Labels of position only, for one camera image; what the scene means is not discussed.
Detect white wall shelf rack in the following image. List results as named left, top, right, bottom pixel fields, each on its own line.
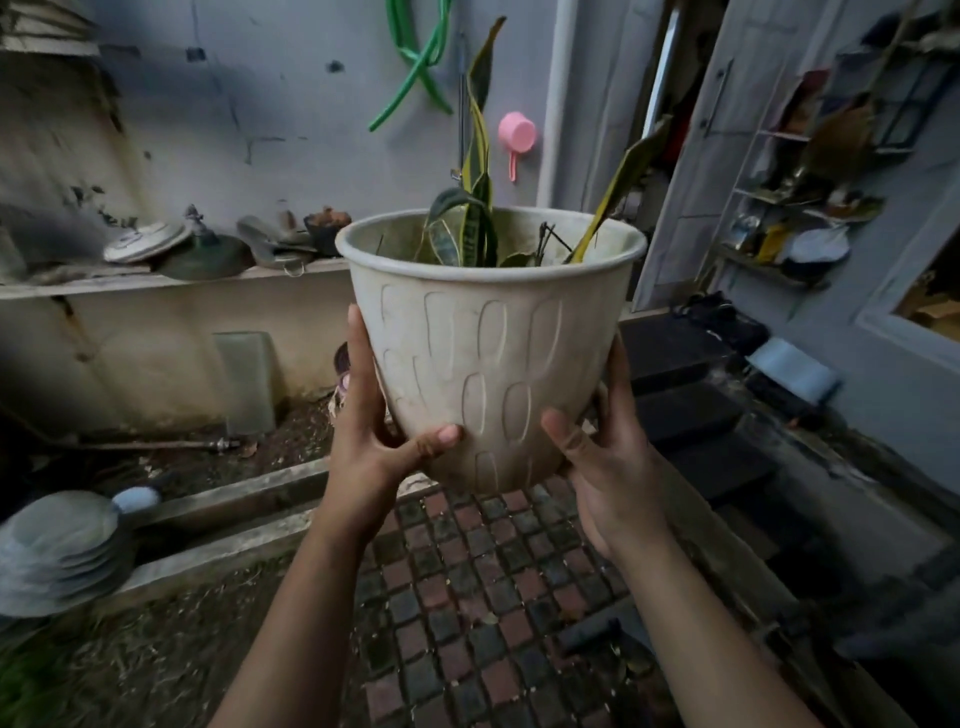
left=705, top=0, right=960, bottom=294

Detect white door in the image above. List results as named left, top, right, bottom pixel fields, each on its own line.
left=631, top=0, right=819, bottom=313

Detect metal water pipe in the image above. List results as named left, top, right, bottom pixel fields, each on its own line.
left=45, top=438, right=243, bottom=454

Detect cream plastic flower pot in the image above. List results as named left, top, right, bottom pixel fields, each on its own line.
left=334, top=206, right=649, bottom=495

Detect grey sandal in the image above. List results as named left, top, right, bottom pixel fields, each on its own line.
left=236, top=215, right=319, bottom=271

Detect person's right hand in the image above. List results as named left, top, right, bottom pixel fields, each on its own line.
left=540, top=332, right=670, bottom=565

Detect glass pane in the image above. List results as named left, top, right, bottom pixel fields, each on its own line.
left=213, top=330, right=279, bottom=438

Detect dark green lamp shade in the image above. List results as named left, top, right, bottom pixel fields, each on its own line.
left=156, top=205, right=256, bottom=282

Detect pink plastic water dipper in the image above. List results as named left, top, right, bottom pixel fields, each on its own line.
left=498, top=111, right=538, bottom=183

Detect small black plant pot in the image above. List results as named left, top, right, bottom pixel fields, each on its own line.
left=303, top=207, right=354, bottom=258

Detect stack of grey roof tiles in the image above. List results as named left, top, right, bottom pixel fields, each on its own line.
left=0, top=486, right=162, bottom=619

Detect person's right forearm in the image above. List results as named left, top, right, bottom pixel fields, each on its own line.
left=611, top=525, right=826, bottom=728

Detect green garden hose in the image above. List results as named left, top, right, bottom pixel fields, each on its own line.
left=367, top=0, right=456, bottom=133

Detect snake plant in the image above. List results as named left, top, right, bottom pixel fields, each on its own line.
left=416, top=16, right=675, bottom=269

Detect person's left forearm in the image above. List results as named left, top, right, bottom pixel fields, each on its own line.
left=208, top=510, right=376, bottom=728

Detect black shoes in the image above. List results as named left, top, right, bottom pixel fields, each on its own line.
left=672, top=291, right=772, bottom=355

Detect person's left hand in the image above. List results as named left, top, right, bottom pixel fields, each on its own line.
left=325, top=303, right=463, bottom=543

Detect concrete ledge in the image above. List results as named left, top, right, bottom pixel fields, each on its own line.
left=0, top=256, right=354, bottom=303

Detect white drain pipe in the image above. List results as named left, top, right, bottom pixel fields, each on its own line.
left=535, top=0, right=580, bottom=211

